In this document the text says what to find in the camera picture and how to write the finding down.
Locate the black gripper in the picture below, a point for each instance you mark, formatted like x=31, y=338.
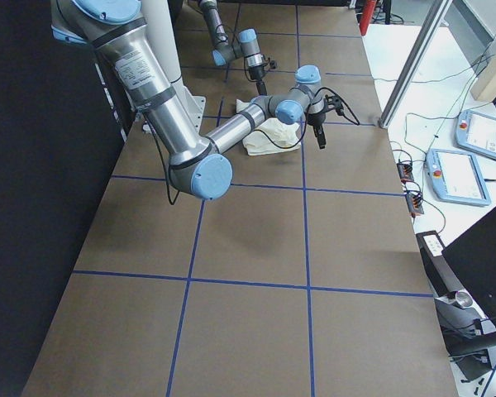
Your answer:
x=315, y=119
x=256, y=74

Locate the white long-sleeve printed shirt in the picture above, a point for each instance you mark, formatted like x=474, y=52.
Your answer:
x=272, y=137

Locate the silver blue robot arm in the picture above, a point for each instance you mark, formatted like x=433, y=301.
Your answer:
x=243, y=45
x=202, y=170

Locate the far orange connector block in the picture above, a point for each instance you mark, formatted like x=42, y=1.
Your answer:
x=405, y=172

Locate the orange connector block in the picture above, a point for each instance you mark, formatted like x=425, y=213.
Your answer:
x=405, y=172
x=414, y=203

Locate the near orange connector block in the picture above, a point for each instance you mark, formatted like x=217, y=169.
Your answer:
x=414, y=203

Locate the red fire extinguisher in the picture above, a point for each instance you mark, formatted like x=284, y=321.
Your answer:
x=366, y=15

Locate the near teach pendant tablet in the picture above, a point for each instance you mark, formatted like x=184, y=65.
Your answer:
x=456, y=177

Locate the teach pendant tablet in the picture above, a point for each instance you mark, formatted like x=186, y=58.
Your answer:
x=456, y=177
x=476, y=132

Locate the far teach pendant tablet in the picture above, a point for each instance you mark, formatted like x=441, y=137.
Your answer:
x=476, y=132

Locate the wooden beam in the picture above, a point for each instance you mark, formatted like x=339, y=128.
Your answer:
x=483, y=89

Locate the black monitor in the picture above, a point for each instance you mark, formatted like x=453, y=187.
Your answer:
x=472, y=257

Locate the silver round knob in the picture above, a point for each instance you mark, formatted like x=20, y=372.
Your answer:
x=462, y=299

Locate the aluminium frame post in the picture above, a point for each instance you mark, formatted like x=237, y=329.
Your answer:
x=424, y=38

